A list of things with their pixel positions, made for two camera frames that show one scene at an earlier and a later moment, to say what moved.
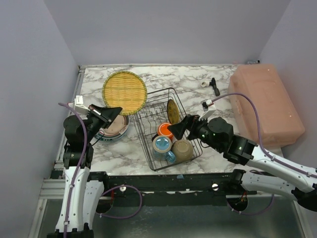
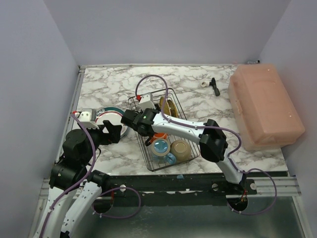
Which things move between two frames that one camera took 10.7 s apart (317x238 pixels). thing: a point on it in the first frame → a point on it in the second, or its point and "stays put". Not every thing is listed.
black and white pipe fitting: [206, 84] stays put
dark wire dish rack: [163, 147] stays put
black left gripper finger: [111, 113] → [115, 133]
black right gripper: [188, 124] → [128, 117]
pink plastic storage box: [280, 120] stays put
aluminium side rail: [58, 160] stays put
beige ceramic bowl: [182, 150] stays put
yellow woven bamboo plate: [126, 89] → [167, 110]
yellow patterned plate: [173, 112] stays put
